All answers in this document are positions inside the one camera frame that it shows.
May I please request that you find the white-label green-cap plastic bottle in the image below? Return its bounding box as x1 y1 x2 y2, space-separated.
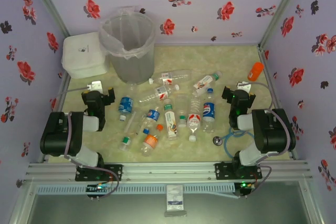
193 70 223 96
163 98 179 141

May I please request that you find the white label card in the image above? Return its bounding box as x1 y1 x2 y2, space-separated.
164 184 187 218

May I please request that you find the aluminium front rail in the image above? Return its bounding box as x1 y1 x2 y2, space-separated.
26 160 311 183

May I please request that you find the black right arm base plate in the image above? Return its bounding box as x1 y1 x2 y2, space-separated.
214 162 263 180

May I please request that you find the wide clear green-cap bottle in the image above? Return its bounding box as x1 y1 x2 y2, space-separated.
174 94 187 128

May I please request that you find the orange-label orange-cap bottle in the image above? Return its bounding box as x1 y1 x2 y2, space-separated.
140 124 164 157

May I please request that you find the slim clear green-cap bottle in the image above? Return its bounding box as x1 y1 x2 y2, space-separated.
119 111 137 152

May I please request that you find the grey left arm cable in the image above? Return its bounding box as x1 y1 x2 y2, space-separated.
56 83 120 200

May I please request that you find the aluminium lower frame bar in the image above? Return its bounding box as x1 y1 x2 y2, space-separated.
7 179 36 224
299 179 326 224

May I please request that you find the orange pill bottle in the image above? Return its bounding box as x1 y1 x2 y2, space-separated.
247 62 265 82

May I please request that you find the clear bottle red-white label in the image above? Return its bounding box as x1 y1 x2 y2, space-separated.
148 69 192 85
138 84 181 104

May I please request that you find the clear plastic bin liner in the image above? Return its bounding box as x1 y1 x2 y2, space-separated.
99 6 157 61

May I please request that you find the aluminium corner post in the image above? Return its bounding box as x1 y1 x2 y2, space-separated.
258 0 307 49
25 0 72 38

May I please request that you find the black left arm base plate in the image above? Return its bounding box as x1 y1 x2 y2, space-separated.
75 163 123 182

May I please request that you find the white slotted cable duct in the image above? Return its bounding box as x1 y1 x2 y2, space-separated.
35 183 234 196

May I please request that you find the blue-label white-cap plastic bottle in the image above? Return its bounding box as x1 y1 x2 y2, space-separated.
118 95 134 122

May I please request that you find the upright-print red-white label bottle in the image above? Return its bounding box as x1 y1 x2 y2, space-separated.
186 95 202 142

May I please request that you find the Pepsi bottle blue cap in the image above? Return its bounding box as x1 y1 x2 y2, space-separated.
136 107 161 134
202 87 216 133

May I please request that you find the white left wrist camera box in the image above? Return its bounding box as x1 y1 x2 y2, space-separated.
86 80 103 91

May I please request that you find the transparent plastic bin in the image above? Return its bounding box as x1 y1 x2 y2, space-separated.
99 6 157 84

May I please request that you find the white lidded storage box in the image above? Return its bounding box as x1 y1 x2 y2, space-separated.
61 31 110 79

